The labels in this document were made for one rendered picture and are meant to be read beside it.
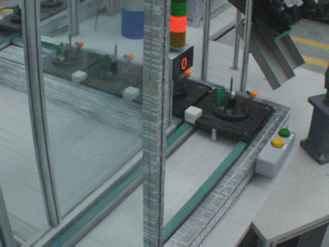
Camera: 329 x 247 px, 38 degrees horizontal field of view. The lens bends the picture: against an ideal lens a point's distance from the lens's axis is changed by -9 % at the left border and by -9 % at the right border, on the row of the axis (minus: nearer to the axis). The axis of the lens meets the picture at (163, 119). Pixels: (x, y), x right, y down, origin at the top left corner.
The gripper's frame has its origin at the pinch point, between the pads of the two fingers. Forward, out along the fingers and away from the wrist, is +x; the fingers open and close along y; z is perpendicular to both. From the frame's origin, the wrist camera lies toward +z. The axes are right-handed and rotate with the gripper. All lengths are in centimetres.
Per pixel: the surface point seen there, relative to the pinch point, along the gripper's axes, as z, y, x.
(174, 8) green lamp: 11, 68, -1
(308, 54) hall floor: -89, -230, 131
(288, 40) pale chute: -15.0, -4.6, 7.6
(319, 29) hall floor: -80, -305, 157
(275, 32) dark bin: -6.1, 17.4, -1.0
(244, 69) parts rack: -20.5, 25.5, 10.1
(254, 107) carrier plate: -30.6, 34.8, -0.6
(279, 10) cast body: -0.1, 4.9, 4.3
